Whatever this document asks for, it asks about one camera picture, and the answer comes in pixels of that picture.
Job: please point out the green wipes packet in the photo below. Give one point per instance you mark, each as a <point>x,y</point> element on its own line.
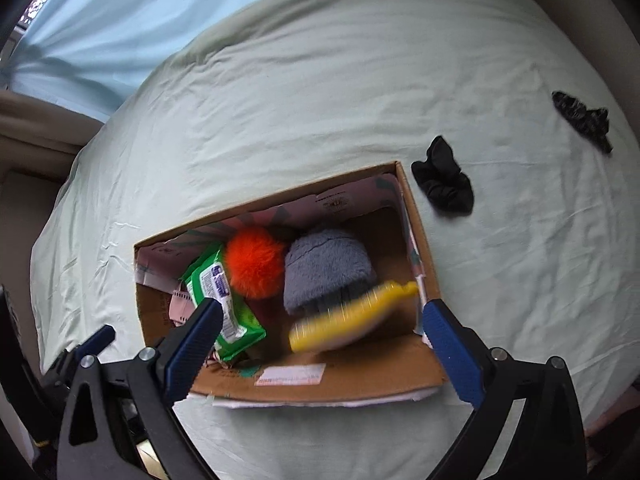
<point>240,325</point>

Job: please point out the grey fuzzy cloth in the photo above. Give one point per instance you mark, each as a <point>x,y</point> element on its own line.
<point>325,270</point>

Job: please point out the yellow round mirror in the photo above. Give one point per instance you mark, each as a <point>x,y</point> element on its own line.
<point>345,320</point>

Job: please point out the orange fluffy pompom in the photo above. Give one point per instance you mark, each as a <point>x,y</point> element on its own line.
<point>252,260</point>

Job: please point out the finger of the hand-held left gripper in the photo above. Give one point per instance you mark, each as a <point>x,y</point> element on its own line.
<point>100,337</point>

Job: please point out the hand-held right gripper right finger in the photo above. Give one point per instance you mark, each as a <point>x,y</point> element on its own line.
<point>450,345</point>

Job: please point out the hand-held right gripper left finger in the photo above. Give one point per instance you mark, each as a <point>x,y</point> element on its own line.
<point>195,340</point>

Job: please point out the black scrunchie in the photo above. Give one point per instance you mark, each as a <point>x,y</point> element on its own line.
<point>442,180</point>

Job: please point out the cardboard box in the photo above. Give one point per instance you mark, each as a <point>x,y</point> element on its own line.
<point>385,360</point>

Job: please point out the light blue hanging cloth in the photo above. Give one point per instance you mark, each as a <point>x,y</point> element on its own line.
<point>125,25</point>

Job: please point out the dark patterned scrunchie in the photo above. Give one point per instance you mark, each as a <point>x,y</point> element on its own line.
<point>582,115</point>

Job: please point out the beige bed headboard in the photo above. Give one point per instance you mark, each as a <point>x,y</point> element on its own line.
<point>25,220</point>

